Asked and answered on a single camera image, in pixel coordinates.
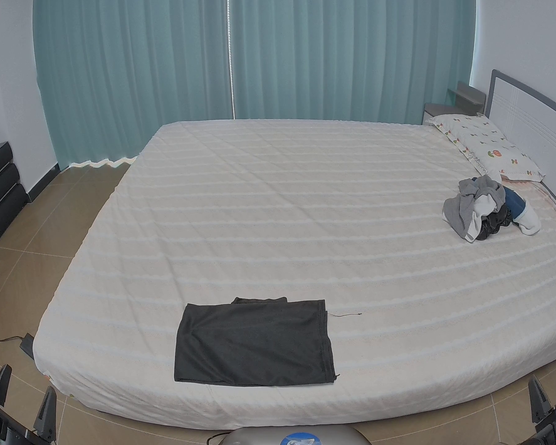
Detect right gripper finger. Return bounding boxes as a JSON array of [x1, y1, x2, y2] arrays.
[[528, 374, 551, 428]]

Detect white printed pillow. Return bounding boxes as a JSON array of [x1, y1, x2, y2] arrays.
[[425, 113, 545, 182]]

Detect grey bedside table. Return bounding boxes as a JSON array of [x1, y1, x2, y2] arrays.
[[424, 81, 487, 119]]

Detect black T-shirt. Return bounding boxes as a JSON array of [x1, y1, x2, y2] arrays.
[[174, 297, 363, 387]]

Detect black chest of drawers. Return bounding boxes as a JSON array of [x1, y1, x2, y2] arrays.
[[0, 142, 28, 265]]

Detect pile of clothes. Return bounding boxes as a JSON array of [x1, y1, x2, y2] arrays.
[[442, 174, 541, 244]]

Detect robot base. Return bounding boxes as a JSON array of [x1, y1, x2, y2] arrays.
[[213, 426, 371, 445]]

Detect bed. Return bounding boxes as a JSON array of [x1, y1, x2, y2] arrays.
[[32, 69, 556, 430]]

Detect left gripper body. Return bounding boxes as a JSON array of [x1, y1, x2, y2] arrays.
[[0, 399, 57, 445]]

